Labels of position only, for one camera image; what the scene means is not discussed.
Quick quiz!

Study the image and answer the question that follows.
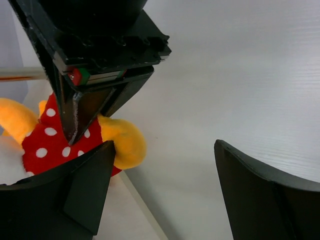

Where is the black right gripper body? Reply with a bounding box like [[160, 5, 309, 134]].
[[10, 0, 171, 80]]

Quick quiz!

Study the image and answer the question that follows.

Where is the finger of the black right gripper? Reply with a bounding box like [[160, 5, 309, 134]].
[[52, 59, 115, 145], [100, 72, 153, 117]]

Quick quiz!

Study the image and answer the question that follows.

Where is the white two-tier shelf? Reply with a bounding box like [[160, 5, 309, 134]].
[[93, 171, 168, 240]]

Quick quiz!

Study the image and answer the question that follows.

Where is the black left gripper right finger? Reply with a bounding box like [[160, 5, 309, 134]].
[[214, 140, 320, 240]]

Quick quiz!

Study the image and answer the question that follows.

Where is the yellow plush back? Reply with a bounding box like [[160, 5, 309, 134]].
[[0, 94, 147, 185]]

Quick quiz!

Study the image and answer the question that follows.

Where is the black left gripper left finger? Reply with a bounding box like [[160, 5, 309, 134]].
[[0, 141, 115, 240]]

